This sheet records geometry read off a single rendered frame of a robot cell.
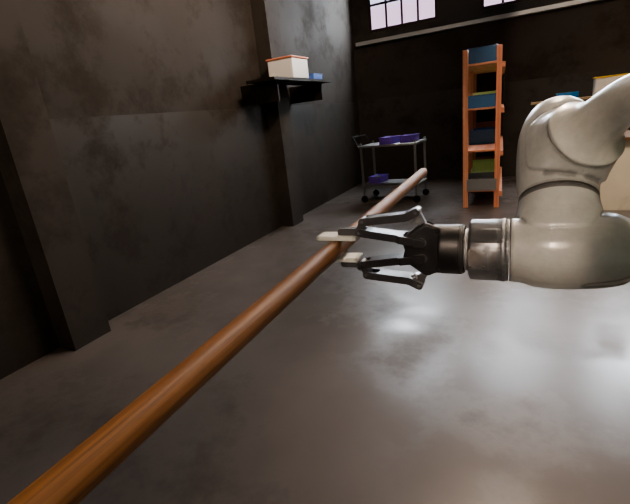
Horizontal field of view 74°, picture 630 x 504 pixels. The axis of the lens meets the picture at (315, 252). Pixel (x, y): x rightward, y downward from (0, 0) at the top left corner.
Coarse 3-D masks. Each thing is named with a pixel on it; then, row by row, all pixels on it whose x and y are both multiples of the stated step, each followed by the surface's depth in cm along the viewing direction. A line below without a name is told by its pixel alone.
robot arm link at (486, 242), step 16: (480, 224) 59; (496, 224) 58; (464, 240) 59; (480, 240) 57; (496, 240) 56; (464, 256) 59; (480, 256) 58; (496, 256) 56; (480, 272) 58; (496, 272) 58
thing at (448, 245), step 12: (420, 228) 63; (432, 228) 62; (444, 228) 61; (456, 228) 60; (432, 240) 63; (444, 240) 60; (456, 240) 59; (408, 252) 65; (420, 252) 64; (432, 252) 63; (444, 252) 60; (456, 252) 59; (420, 264) 65; (432, 264) 64; (444, 264) 61; (456, 264) 60
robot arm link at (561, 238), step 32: (544, 192) 56; (576, 192) 55; (512, 224) 57; (544, 224) 54; (576, 224) 53; (608, 224) 52; (512, 256) 56; (544, 256) 53; (576, 256) 52; (608, 256) 51; (576, 288) 55
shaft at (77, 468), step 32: (352, 224) 78; (320, 256) 63; (288, 288) 53; (256, 320) 46; (224, 352) 41; (160, 384) 35; (192, 384) 36; (128, 416) 32; (160, 416) 33; (96, 448) 29; (128, 448) 30; (64, 480) 27; (96, 480) 28
